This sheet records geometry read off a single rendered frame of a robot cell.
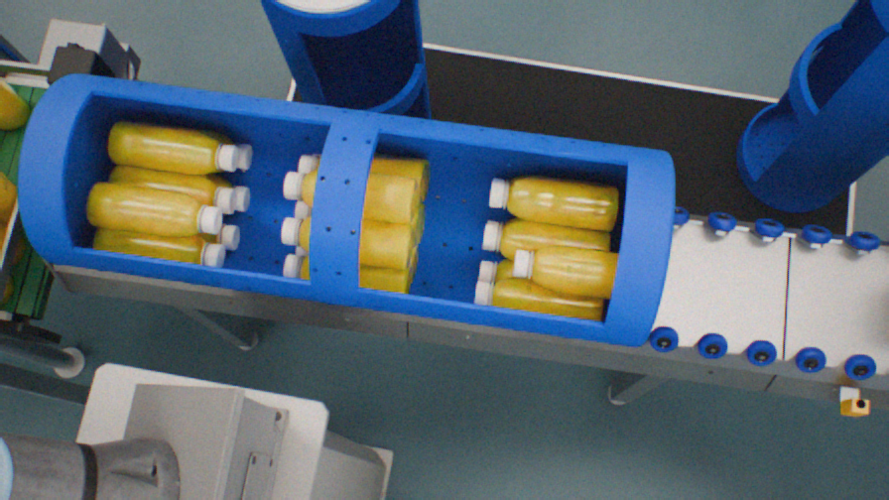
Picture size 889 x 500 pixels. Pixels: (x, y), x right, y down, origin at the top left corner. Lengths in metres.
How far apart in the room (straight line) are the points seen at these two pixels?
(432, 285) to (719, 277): 0.47
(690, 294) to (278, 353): 1.27
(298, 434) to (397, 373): 1.17
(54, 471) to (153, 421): 0.17
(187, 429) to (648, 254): 0.60
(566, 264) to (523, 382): 1.14
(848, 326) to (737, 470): 0.95
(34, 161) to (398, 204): 0.49
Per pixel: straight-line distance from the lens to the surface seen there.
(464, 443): 2.35
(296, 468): 1.22
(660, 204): 1.20
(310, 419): 1.22
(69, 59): 1.65
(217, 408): 1.02
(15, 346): 2.28
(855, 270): 1.59
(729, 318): 1.50
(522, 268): 1.26
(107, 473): 1.04
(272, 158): 1.48
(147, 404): 1.16
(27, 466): 1.01
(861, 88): 1.86
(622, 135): 2.41
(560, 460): 2.36
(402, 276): 1.30
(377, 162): 1.32
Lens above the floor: 2.35
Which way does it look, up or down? 75 degrees down
